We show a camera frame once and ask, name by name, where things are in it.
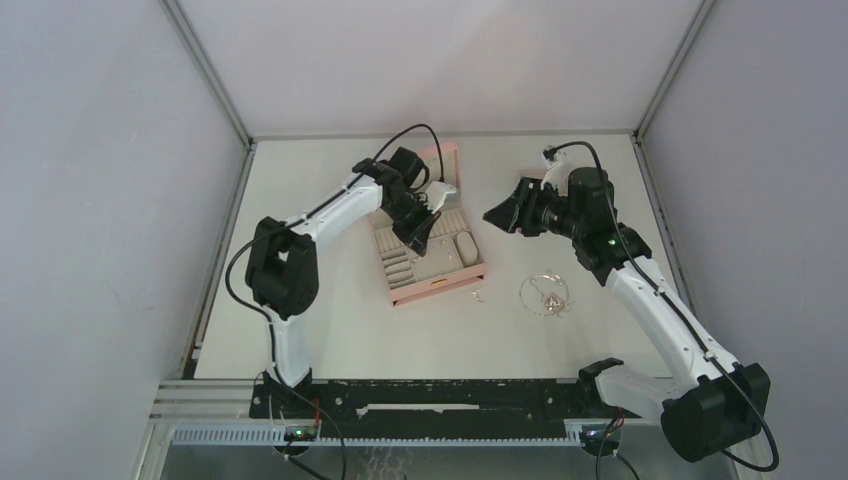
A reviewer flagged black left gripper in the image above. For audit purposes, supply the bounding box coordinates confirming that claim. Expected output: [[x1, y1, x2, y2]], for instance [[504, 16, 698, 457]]
[[383, 194, 442, 257]]

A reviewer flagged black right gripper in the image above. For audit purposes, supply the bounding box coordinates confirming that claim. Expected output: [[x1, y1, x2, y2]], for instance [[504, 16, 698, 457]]
[[481, 176, 584, 241]]

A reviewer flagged pink jewelry box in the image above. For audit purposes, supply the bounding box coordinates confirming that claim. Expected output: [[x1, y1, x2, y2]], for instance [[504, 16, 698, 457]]
[[368, 142, 488, 309]]

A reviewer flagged small silver earring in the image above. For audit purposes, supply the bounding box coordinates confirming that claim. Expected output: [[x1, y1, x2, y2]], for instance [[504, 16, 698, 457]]
[[471, 289, 485, 304]]

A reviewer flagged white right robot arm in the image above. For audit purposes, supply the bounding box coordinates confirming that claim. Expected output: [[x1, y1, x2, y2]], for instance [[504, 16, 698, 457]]
[[483, 167, 774, 462]]

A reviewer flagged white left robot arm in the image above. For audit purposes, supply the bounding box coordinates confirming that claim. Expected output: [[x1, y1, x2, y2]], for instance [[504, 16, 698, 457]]
[[245, 148, 459, 417]]

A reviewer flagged beige oval watch pillow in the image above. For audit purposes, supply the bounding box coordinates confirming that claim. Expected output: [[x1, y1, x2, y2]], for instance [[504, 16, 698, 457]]
[[455, 231, 479, 267]]

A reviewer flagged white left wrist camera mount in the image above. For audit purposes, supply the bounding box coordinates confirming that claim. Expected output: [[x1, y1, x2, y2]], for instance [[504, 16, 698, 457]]
[[424, 181, 460, 212]]

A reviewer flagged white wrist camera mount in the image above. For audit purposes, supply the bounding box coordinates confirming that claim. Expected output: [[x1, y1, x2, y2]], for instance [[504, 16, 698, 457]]
[[542, 146, 573, 193], [424, 181, 460, 212]]

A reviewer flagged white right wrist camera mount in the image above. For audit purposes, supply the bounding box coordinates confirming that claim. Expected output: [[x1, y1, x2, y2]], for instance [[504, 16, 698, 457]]
[[542, 146, 573, 193]]

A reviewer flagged silver hoop necklace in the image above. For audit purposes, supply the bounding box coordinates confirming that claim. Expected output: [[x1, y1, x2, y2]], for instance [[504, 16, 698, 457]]
[[519, 271, 571, 318]]

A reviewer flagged black right camera cable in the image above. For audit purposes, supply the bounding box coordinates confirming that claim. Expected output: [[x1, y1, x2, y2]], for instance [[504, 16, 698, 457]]
[[541, 140, 781, 474]]

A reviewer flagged black camera cable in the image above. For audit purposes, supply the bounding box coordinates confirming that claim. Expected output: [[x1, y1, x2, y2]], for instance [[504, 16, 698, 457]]
[[541, 140, 781, 474], [224, 123, 445, 382]]

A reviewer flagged black left camera cable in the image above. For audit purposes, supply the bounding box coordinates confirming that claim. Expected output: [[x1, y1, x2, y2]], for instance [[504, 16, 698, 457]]
[[224, 123, 445, 382]]

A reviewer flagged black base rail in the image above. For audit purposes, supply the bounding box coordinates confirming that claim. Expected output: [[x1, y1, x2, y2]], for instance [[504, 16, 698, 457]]
[[248, 374, 635, 421]]

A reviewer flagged white slotted cable duct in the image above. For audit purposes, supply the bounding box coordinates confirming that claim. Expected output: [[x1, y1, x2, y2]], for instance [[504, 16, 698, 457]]
[[170, 423, 584, 448]]

